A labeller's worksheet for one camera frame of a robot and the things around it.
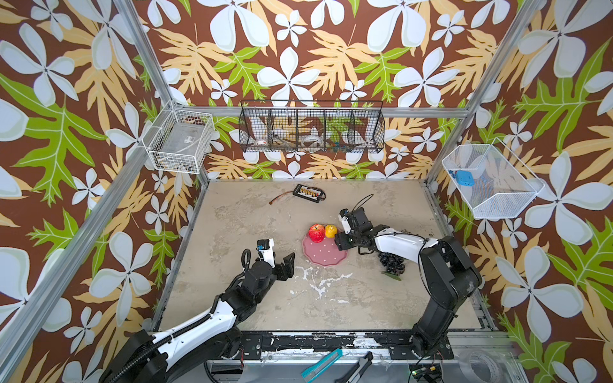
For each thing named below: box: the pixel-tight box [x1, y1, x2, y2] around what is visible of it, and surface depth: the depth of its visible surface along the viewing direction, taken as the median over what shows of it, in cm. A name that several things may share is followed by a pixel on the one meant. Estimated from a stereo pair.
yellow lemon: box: [324, 224, 338, 239], surface depth 98 cm
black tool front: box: [335, 351, 374, 383], surface depth 71 cm
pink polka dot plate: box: [301, 234, 349, 266], surface depth 96 cm
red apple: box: [308, 223, 326, 244], surface depth 97 cm
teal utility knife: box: [300, 347, 344, 383], surface depth 72 cm
